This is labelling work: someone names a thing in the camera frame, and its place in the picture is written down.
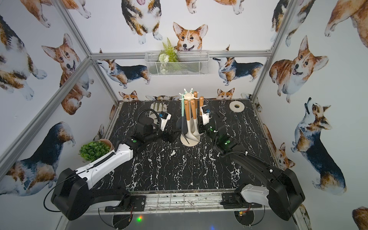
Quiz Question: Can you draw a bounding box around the cream spoon wooden handle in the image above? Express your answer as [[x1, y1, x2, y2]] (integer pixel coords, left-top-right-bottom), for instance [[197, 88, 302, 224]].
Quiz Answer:
[[184, 100, 199, 141]]

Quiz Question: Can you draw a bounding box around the grey spatula mint handle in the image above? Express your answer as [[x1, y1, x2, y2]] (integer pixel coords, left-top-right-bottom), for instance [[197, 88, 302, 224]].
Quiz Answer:
[[181, 95, 189, 144]]

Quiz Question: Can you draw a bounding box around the cream spatula wooden handle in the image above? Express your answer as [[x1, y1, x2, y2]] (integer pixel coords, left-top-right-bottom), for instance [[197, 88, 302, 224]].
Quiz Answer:
[[191, 99, 200, 139]]

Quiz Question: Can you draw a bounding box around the cream slotted turner wooden handle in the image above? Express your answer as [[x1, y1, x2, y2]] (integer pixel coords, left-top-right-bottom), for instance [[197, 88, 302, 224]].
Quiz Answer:
[[194, 91, 198, 110]]

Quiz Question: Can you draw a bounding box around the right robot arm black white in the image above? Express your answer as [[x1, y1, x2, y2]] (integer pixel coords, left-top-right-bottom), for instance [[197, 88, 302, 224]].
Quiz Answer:
[[200, 112, 305, 220]]

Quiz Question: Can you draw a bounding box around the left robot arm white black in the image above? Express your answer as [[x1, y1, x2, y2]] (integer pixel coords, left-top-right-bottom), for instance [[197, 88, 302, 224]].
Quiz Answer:
[[51, 109, 171, 220]]

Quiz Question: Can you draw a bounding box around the cream utensil rack stand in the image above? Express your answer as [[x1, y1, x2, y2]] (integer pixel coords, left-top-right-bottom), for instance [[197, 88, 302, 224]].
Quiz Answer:
[[177, 89, 201, 147]]

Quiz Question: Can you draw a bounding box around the white tape roll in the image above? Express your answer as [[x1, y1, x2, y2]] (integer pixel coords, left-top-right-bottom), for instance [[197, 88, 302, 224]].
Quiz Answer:
[[229, 101, 245, 113]]

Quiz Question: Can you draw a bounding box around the fern and white flower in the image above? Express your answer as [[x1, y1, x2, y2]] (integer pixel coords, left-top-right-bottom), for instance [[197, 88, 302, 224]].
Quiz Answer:
[[158, 38, 180, 74]]

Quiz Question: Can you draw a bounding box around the green potted plant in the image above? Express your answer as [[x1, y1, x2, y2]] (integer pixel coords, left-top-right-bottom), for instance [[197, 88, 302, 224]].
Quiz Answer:
[[79, 139, 114, 162]]

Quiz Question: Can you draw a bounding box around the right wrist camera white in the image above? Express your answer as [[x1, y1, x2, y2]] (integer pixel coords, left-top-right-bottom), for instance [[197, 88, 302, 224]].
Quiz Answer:
[[200, 105, 210, 126]]

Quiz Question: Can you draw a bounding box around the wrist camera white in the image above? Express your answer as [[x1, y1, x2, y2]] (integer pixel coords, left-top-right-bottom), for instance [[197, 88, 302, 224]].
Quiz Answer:
[[159, 112, 172, 131], [200, 105, 210, 126]]

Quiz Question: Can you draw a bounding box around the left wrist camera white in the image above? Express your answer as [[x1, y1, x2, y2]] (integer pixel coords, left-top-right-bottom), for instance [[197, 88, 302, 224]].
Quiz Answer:
[[159, 112, 172, 131]]

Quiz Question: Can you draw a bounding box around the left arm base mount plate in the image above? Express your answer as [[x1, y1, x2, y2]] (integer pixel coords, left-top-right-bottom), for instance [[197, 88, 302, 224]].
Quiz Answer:
[[104, 195, 147, 213]]

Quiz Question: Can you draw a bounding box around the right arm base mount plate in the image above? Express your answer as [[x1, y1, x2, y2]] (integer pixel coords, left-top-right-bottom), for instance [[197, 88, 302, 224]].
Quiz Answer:
[[220, 193, 262, 209]]

